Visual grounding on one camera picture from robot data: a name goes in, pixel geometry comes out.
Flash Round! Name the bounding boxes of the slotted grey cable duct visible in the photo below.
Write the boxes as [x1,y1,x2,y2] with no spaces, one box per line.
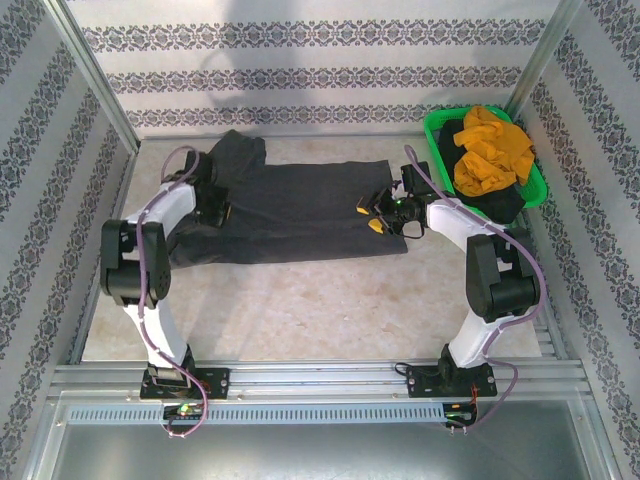
[67,402,447,426]

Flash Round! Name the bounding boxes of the left aluminium frame post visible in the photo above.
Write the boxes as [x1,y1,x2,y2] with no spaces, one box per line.
[45,0,142,154]

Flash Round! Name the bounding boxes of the small circuit board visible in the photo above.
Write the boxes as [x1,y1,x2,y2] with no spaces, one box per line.
[443,401,477,427]
[163,403,207,422]

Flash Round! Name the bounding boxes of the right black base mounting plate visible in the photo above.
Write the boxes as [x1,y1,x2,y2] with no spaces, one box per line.
[407,363,497,399]

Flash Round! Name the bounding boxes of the right aluminium frame post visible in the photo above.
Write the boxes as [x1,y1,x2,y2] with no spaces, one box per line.
[504,0,587,121]

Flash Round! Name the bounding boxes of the black t-shirt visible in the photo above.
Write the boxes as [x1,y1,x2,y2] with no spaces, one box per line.
[437,118,526,225]

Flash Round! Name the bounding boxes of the aluminium side rail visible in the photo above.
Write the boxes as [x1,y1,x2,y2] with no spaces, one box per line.
[514,214,587,362]

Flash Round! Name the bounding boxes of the green plastic basket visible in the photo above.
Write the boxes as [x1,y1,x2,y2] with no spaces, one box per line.
[423,104,550,221]

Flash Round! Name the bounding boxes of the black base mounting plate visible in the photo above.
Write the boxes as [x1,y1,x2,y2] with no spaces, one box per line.
[138,367,231,401]
[407,363,497,399]

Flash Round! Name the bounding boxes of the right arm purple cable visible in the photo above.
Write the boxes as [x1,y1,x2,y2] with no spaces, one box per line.
[403,144,547,434]

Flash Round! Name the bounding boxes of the right small circuit board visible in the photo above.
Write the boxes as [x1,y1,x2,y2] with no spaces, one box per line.
[443,401,477,427]

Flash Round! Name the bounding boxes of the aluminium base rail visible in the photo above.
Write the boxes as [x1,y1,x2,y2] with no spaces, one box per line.
[49,357,587,401]

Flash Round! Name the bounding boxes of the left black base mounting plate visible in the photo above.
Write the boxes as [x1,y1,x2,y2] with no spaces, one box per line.
[138,367,231,401]

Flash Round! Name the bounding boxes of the dark grey t-shirt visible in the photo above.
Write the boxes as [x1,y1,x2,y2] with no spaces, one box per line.
[167,129,411,269]

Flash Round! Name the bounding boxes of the yellow t-shirt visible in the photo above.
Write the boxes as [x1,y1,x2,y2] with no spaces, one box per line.
[452,105,536,197]

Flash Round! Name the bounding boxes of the aluminium frame post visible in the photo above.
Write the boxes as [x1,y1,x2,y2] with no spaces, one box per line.
[504,0,587,121]
[45,0,142,154]

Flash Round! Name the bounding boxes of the left small circuit board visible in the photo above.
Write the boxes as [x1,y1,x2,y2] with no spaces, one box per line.
[163,403,207,422]

